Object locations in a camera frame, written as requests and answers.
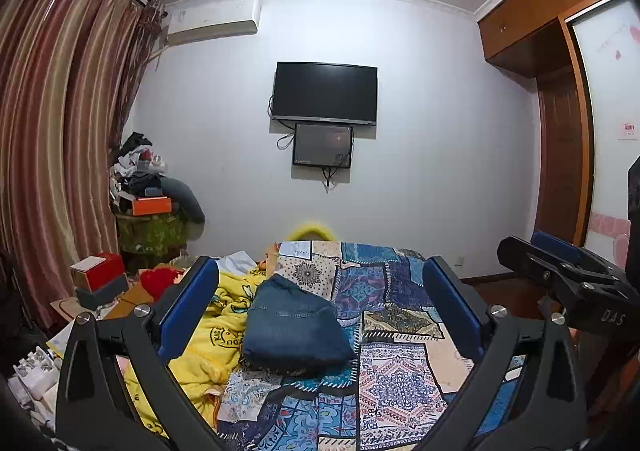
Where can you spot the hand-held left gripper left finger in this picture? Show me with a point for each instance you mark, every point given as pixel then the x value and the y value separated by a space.
pixel 187 311

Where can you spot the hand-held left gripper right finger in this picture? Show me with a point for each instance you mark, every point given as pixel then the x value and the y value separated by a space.
pixel 452 311

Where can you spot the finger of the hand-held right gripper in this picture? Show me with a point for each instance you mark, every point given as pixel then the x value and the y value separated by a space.
pixel 535 261
pixel 560 245

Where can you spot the blue denim jacket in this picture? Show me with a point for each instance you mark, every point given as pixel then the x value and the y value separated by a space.
pixel 295 326

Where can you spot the pile of clothes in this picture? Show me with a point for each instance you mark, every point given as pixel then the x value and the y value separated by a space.
pixel 132 166

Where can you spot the yellow cartoon fleece blanket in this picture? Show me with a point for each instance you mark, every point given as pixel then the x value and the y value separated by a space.
pixel 220 331

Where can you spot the red plush toy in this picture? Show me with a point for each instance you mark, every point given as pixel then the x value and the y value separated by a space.
pixel 157 281

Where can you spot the blue patchwork bed sheet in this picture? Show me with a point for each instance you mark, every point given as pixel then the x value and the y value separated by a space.
pixel 400 331

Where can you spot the wooden bedside table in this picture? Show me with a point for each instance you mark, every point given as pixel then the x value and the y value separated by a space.
pixel 125 303

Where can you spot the white pillow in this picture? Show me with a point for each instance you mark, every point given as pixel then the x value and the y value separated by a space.
pixel 240 262

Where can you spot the grey box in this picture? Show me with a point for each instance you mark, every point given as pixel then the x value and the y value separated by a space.
pixel 102 293

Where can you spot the red box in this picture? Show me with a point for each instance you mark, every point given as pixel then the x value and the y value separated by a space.
pixel 107 266

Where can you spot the peach plush toy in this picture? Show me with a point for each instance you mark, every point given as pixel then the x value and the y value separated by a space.
pixel 270 258

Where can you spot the dark grey cushion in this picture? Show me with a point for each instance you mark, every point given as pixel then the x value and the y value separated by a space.
pixel 187 201

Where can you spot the orange box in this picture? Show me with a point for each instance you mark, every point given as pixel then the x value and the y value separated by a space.
pixel 150 206

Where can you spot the white sliding wardrobe door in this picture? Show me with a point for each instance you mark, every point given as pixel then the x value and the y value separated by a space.
pixel 610 131

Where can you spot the yellow round cushion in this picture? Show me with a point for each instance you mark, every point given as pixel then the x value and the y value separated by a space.
pixel 310 230

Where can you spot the white plastic items pile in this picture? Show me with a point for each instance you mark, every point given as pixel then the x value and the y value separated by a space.
pixel 35 371

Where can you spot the striped brown curtain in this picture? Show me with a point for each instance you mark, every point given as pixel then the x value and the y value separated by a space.
pixel 55 131

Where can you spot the wooden overhead cabinet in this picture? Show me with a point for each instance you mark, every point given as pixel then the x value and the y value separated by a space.
pixel 540 16

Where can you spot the white air conditioner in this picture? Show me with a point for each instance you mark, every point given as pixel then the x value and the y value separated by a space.
pixel 215 21

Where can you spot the red wall sticker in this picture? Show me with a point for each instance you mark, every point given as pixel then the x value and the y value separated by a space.
pixel 626 130

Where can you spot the small wall monitor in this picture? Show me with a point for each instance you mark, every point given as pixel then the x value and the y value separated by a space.
pixel 322 145

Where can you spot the black wall television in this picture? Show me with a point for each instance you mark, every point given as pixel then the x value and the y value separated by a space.
pixel 324 93

